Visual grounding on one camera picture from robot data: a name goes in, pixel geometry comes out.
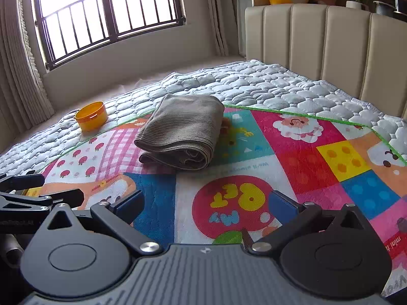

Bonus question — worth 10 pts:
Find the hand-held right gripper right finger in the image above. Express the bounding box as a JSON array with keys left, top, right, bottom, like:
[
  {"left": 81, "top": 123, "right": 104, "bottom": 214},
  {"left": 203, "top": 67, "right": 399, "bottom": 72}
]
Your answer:
[{"left": 250, "top": 191, "right": 371, "bottom": 255}]

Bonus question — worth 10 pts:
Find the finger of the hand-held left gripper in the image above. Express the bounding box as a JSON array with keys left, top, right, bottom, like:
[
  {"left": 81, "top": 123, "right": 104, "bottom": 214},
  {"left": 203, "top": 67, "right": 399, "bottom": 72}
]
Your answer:
[
  {"left": 0, "top": 189, "right": 85, "bottom": 213},
  {"left": 0, "top": 172, "right": 45, "bottom": 195}
]

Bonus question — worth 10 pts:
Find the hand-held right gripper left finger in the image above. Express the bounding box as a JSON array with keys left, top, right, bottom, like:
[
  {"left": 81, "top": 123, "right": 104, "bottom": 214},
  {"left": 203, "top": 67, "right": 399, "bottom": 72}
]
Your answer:
[{"left": 48, "top": 190, "right": 163, "bottom": 255}]

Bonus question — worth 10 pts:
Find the beige striped shirt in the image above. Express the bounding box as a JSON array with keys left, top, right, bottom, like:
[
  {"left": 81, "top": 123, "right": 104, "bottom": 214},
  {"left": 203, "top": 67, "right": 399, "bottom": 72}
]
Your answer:
[{"left": 134, "top": 94, "right": 225, "bottom": 171}]

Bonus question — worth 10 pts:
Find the person's left hand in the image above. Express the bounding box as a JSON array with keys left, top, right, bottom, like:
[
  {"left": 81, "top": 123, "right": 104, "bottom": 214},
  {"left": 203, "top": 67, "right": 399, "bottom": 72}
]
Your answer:
[{"left": 0, "top": 233, "right": 26, "bottom": 268}]

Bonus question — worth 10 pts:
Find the colourful cartoon printed mat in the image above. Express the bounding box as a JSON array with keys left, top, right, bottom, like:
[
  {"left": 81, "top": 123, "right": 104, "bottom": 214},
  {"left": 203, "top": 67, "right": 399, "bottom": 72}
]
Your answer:
[{"left": 24, "top": 103, "right": 407, "bottom": 305}]

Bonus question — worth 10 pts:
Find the yellow round plastic container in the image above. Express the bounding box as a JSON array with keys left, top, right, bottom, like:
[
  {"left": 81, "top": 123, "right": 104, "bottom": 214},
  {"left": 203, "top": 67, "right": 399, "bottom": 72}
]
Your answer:
[{"left": 75, "top": 101, "right": 107, "bottom": 132}]

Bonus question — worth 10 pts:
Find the grey pleated curtain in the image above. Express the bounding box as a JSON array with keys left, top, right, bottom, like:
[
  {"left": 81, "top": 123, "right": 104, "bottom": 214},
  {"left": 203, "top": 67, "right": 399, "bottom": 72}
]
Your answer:
[{"left": 0, "top": 0, "right": 55, "bottom": 137}]

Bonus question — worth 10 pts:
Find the grey quilted bed pad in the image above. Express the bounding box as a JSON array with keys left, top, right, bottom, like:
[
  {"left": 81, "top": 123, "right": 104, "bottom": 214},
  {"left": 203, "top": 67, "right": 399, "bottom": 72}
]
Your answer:
[{"left": 0, "top": 60, "right": 407, "bottom": 174}]

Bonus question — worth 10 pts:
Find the beige padded headboard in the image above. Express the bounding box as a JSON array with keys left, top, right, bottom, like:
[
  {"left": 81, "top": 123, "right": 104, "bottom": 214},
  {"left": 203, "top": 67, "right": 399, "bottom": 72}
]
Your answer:
[{"left": 245, "top": 4, "right": 407, "bottom": 118}]

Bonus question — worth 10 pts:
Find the barred window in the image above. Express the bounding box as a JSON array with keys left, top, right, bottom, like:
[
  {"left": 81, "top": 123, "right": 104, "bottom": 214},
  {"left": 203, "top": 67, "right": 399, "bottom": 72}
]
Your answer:
[{"left": 32, "top": 0, "right": 186, "bottom": 70}]

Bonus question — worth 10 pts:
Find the beige pleated curtain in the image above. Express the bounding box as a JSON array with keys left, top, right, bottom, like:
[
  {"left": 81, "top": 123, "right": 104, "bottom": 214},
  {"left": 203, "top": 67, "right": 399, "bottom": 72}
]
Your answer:
[{"left": 203, "top": 0, "right": 239, "bottom": 57}]

